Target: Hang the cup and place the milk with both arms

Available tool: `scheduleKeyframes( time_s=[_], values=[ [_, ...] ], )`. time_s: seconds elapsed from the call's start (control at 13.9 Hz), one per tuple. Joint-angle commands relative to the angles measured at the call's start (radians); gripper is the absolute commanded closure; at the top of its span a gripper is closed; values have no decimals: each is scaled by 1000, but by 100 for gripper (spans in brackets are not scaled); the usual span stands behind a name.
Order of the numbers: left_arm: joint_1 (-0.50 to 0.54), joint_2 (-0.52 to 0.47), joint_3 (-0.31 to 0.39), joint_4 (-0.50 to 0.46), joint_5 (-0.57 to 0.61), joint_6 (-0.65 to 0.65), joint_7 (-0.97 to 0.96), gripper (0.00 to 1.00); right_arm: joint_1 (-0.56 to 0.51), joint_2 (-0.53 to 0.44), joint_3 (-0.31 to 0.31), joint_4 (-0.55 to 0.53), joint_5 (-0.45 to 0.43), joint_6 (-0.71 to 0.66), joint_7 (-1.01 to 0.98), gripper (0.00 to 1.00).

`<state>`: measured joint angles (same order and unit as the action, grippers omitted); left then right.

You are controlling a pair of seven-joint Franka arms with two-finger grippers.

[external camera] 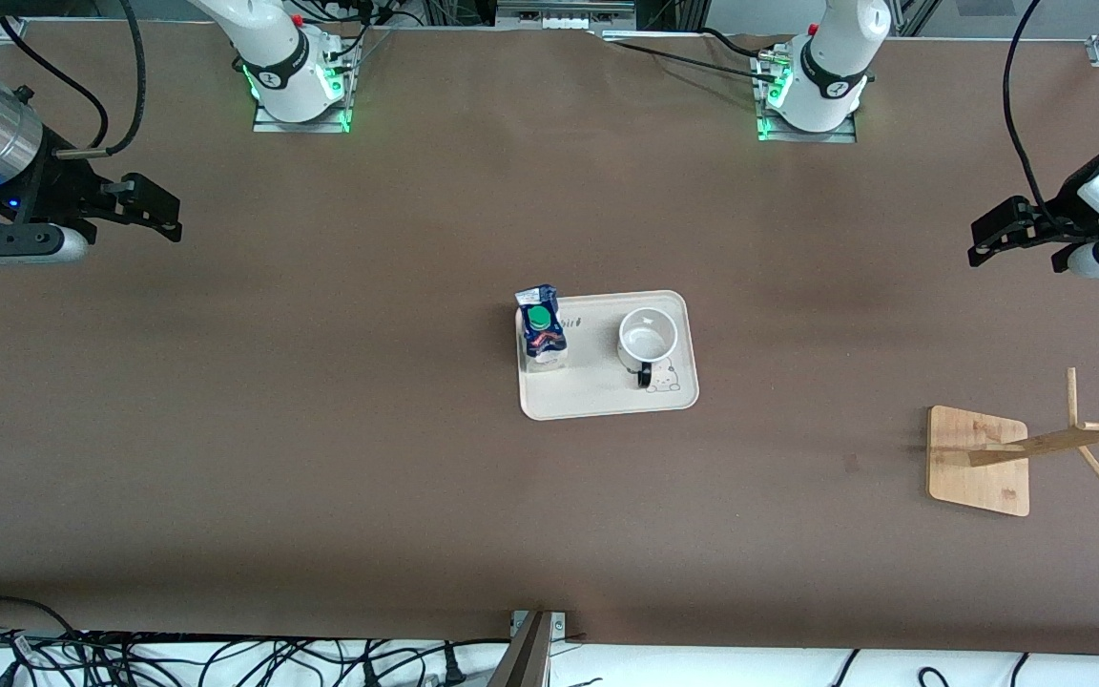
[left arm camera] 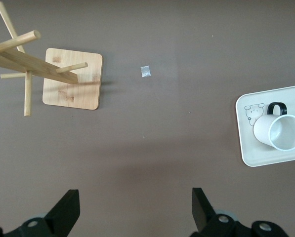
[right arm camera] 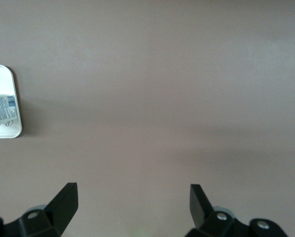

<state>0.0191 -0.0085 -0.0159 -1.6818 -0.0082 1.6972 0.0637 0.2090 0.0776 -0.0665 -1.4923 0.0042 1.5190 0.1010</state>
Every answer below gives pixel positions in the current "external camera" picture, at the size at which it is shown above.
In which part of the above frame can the blue white milk carton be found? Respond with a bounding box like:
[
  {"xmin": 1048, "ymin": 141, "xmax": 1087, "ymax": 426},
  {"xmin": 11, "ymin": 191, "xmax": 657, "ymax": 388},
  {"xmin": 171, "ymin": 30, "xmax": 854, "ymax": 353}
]
[{"xmin": 514, "ymin": 283, "xmax": 570, "ymax": 373}]

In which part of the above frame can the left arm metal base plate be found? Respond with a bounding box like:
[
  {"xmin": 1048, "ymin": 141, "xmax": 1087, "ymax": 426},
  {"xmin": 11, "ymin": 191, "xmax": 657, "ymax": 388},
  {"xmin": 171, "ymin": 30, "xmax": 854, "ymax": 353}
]
[{"xmin": 752, "ymin": 48, "xmax": 859, "ymax": 145}]

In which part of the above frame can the long black table cable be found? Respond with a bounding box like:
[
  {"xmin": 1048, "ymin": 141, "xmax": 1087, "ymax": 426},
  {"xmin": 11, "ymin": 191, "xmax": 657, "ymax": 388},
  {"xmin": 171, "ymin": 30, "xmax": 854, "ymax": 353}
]
[{"xmin": 599, "ymin": 38, "xmax": 781, "ymax": 85}]

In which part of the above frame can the dark slanted metal bar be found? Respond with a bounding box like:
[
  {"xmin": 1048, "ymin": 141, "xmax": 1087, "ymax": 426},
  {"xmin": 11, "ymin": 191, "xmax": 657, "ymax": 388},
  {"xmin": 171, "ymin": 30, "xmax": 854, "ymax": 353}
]
[{"xmin": 487, "ymin": 611, "xmax": 555, "ymax": 687}]

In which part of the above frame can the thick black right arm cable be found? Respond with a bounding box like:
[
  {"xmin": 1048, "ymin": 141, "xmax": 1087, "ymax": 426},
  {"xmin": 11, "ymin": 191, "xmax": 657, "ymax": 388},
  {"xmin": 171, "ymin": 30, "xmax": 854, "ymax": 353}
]
[{"xmin": 53, "ymin": 0, "xmax": 149, "ymax": 158}]

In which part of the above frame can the white mug black handle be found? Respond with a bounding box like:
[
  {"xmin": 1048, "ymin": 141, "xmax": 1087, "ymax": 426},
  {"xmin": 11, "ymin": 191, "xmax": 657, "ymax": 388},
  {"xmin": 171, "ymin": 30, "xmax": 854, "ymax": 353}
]
[{"xmin": 617, "ymin": 307, "xmax": 682, "ymax": 389}]

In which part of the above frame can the wooden cup rack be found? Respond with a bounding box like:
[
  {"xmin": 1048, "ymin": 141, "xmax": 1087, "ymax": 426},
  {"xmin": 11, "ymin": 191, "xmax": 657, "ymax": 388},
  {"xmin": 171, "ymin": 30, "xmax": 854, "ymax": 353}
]
[{"xmin": 926, "ymin": 367, "xmax": 1099, "ymax": 518}]

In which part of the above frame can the small metal edge bracket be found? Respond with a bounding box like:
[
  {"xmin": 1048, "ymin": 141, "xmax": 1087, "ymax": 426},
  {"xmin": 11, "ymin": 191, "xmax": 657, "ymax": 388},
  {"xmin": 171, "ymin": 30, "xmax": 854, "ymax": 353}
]
[{"xmin": 509, "ymin": 611, "xmax": 569, "ymax": 639}]

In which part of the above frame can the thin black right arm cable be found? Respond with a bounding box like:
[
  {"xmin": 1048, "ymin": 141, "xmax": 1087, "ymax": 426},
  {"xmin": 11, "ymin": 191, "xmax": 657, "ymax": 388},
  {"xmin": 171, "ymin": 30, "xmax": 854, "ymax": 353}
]
[{"xmin": 0, "ymin": 14, "xmax": 112, "ymax": 149}]

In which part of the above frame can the beige rabbit print tray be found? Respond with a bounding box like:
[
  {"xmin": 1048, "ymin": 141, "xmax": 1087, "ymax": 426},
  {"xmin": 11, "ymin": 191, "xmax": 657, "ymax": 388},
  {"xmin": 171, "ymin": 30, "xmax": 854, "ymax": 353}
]
[{"xmin": 515, "ymin": 290, "xmax": 700, "ymax": 422}]

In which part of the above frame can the short black table cable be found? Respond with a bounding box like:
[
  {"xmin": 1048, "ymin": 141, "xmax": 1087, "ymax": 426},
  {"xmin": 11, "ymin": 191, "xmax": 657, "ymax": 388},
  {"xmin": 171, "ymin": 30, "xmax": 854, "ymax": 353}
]
[{"xmin": 700, "ymin": 27, "xmax": 772, "ymax": 58}]

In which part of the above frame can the grey power strip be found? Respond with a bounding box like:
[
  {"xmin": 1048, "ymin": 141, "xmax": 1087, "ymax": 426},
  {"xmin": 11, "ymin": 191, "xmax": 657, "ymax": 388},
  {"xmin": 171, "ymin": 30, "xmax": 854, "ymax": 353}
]
[{"xmin": 495, "ymin": 0, "xmax": 638, "ymax": 32}]

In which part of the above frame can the black looped floor cable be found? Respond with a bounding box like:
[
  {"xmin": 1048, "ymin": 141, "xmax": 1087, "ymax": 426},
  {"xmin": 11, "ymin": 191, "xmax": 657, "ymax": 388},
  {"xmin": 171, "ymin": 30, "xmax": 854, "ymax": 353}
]
[{"xmin": 0, "ymin": 595, "xmax": 97, "ymax": 687}]

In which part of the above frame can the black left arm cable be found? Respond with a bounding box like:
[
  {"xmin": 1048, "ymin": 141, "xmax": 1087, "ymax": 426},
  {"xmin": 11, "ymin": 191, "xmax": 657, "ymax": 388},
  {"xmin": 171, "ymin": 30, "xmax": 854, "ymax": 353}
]
[{"xmin": 1002, "ymin": 0, "xmax": 1056, "ymax": 230}]

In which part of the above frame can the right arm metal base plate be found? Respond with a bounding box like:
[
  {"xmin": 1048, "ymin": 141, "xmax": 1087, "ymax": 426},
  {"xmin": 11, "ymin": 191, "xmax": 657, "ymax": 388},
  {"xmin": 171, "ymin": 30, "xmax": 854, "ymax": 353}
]
[{"xmin": 253, "ymin": 38, "xmax": 353, "ymax": 135}]

